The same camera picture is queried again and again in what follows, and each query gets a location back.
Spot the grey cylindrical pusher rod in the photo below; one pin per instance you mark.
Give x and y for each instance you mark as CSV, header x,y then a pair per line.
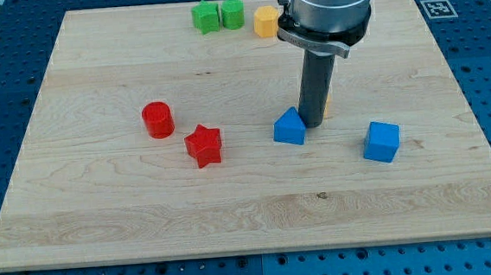
x,y
314,88

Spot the yellow heart block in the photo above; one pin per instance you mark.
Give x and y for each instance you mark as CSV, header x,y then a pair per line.
x,y
326,107

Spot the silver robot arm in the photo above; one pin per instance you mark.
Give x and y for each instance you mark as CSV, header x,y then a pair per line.
x,y
324,29

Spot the yellow hexagon block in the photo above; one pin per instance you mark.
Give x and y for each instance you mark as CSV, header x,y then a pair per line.
x,y
265,21

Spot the blue triangle block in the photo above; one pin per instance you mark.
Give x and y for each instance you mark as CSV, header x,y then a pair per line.
x,y
289,128

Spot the blue cube block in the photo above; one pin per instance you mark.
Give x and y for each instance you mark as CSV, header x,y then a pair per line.
x,y
381,142

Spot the green cylinder block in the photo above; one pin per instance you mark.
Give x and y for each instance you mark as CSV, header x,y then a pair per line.
x,y
232,13

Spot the green star block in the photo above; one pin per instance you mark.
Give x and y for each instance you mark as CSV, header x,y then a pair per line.
x,y
205,16

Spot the white fiducial marker tag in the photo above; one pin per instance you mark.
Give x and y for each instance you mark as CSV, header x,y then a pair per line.
x,y
438,9

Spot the red star block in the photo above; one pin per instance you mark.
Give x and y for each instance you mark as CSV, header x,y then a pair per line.
x,y
204,145

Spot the red cylinder block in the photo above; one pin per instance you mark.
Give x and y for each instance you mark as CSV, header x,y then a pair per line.
x,y
158,120

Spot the wooden board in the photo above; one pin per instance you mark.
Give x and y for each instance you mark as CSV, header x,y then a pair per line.
x,y
92,187

